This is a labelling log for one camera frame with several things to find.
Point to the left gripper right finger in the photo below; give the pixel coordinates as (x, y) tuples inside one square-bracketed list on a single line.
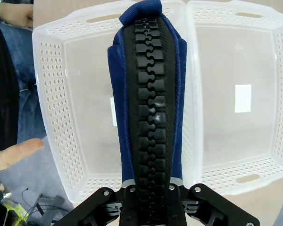
[(202, 204)]

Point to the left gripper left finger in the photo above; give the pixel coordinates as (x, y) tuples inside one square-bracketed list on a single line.
[(108, 207)]

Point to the navy blue zipper pouch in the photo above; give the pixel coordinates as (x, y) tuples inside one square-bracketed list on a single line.
[(151, 94)]

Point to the person's right hand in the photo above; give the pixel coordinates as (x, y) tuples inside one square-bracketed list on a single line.
[(9, 155)]

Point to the person's left hand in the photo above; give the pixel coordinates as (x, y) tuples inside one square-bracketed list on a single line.
[(16, 13)]

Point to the yellow-green object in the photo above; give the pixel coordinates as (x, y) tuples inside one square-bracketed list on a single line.
[(14, 212)]

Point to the translucent white perforated basket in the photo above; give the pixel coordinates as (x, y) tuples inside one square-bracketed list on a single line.
[(226, 58), (85, 94)]

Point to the person in black jacket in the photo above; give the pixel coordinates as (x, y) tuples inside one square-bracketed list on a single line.
[(4, 82)]

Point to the grey metal frame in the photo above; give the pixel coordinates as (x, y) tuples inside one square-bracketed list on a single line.
[(52, 204)]

